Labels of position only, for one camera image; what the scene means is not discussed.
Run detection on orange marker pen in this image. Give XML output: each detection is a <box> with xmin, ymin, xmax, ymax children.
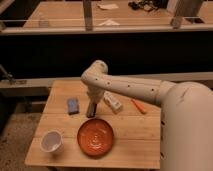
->
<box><xmin>131</xmin><ymin>99</ymin><xmax>147</xmax><ymax>114</ymax></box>

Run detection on blue eraser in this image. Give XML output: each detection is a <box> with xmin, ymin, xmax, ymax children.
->
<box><xmin>67</xmin><ymin>98</ymin><xmax>79</xmax><ymax>115</ymax></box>

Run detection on orange bowl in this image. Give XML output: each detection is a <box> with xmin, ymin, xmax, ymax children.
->
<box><xmin>77</xmin><ymin>119</ymin><xmax>114</xmax><ymax>157</ymax></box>

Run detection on grey metal bracket right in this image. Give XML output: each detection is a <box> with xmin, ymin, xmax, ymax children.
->
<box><xmin>170</xmin><ymin>0</ymin><xmax>204</xmax><ymax>29</ymax></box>

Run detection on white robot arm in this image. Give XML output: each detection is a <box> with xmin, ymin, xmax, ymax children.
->
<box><xmin>81</xmin><ymin>60</ymin><xmax>213</xmax><ymax>171</ymax></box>

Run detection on white paper sheet far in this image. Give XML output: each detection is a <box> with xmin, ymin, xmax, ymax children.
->
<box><xmin>97</xmin><ymin>4</ymin><xmax>119</xmax><ymax>10</ymax></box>

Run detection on white cup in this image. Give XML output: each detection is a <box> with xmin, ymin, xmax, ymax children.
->
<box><xmin>40</xmin><ymin>130</ymin><xmax>63</xmax><ymax>155</ymax></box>

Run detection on black cable bundle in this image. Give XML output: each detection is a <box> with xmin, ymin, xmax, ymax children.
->
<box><xmin>127</xmin><ymin>0</ymin><xmax>168</xmax><ymax>12</ymax></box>

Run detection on dark gripper fingers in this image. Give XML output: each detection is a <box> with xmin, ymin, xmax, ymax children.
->
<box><xmin>86</xmin><ymin>102</ymin><xmax>97</xmax><ymax>118</ymax></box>

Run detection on wooden side table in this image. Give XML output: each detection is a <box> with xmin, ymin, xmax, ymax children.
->
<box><xmin>25</xmin><ymin>81</ymin><xmax>160</xmax><ymax>169</ymax></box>

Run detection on white folded paper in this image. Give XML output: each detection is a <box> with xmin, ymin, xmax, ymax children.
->
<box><xmin>98</xmin><ymin>19</ymin><xmax>120</xmax><ymax>26</ymax></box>

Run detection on grey metal post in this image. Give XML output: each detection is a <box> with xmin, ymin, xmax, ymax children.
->
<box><xmin>83</xmin><ymin>0</ymin><xmax>93</xmax><ymax>31</ymax></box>

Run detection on clear plastic cup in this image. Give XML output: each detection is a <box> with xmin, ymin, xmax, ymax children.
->
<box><xmin>38</xmin><ymin>13</ymin><xmax>49</xmax><ymax>28</ymax></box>

